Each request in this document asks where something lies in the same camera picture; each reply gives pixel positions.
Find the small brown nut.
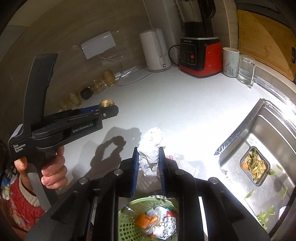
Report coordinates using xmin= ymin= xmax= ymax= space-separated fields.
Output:
xmin=99 ymin=99 xmax=115 ymax=108

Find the white tissue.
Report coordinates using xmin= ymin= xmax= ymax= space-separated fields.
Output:
xmin=137 ymin=127 xmax=164 ymax=177

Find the orange foam fruit net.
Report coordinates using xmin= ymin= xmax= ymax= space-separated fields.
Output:
xmin=135 ymin=213 xmax=151 ymax=228

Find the red snack bag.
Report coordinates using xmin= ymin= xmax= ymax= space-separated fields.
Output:
xmin=166 ymin=210 xmax=178 ymax=218

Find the orange peel piece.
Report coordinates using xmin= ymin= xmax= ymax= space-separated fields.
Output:
xmin=149 ymin=216 xmax=159 ymax=224

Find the red knit sleeve forearm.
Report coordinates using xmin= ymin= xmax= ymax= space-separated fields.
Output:
xmin=1 ymin=178 xmax=45 ymax=232

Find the green plastic trash basket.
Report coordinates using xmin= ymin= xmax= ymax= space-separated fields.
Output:
xmin=118 ymin=196 xmax=179 ymax=240

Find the person's left hand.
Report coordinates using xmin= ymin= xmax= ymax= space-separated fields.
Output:
xmin=14 ymin=146 xmax=68 ymax=192

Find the amber glass cup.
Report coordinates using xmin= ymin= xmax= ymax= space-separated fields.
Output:
xmin=58 ymin=99 xmax=71 ymax=111
xmin=69 ymin=91 xmax=82 ymax=107
xmin=101 ymin=69 xmax=116 ymax=87

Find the white electric kettle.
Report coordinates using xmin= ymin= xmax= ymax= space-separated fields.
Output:
xmin=139 ymin=29 xmax=171 ymax=72

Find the sink strainer with scraps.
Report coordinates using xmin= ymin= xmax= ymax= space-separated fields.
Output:
xmin=240 ymin=146 xmax=270 ymax=186

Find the stainless steel sink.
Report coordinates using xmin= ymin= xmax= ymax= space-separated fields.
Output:
xmin=215 ymin=99 xmax=295 ymax=240

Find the red black blender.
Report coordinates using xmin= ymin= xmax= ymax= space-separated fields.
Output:
xmin=176 ymin=0 xmax=222 ymax=78

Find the white patterned ceramic cup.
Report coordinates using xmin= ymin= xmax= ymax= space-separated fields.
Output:
xmin=223 ymin=47 xmax=240 ymax=78

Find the clear glass mug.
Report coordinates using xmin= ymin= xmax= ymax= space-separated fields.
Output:
xmin=237 ymin=54 xmax=256 ymax=88

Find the wooden cutting board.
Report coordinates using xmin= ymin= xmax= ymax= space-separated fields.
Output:
xmin=237 ymin=10 xmax=295 ymax=81

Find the white power cable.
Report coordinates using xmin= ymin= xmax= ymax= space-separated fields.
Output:
xmin=97 ymin=54 xmax=155 ymax=87

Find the white wall socket cover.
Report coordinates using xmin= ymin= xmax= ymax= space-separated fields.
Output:
xmin=81 ymin=31 xmax=116 ymax=59

